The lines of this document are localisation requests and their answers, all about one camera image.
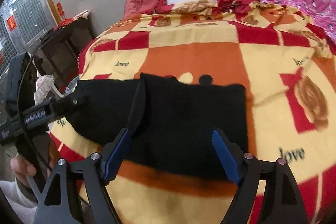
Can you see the black pants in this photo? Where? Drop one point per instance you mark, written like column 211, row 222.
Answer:
column 183, row 113

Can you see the person's left hand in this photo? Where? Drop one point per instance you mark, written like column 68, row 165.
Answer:
column 22, row 167

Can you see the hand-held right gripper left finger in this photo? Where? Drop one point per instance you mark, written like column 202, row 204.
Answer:
column 115, row 155

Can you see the checked red yellow printed blanket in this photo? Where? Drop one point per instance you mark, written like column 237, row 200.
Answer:
column 199, row 56

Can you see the metal grille door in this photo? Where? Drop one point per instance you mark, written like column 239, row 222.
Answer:
column 26, row 8

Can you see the red cloth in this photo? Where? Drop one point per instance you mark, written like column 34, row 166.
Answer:
column 65, row 22

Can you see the white cloth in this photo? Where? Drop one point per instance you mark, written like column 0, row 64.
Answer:
column 43, row 87

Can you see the dark wooden table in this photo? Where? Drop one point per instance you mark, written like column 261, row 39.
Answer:
column 68, row 40

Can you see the person's left forearm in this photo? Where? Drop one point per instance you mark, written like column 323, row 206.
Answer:
column 13, row 203

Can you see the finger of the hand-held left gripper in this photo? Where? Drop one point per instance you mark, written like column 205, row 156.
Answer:
column 71, row 103

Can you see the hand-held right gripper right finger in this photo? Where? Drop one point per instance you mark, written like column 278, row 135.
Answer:
column 225, row 158

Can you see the red paper door decoration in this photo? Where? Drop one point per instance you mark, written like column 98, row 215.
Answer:
column 11, row 23

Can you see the red paper wall decoration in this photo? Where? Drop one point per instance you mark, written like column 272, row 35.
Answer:
column 60, row 8

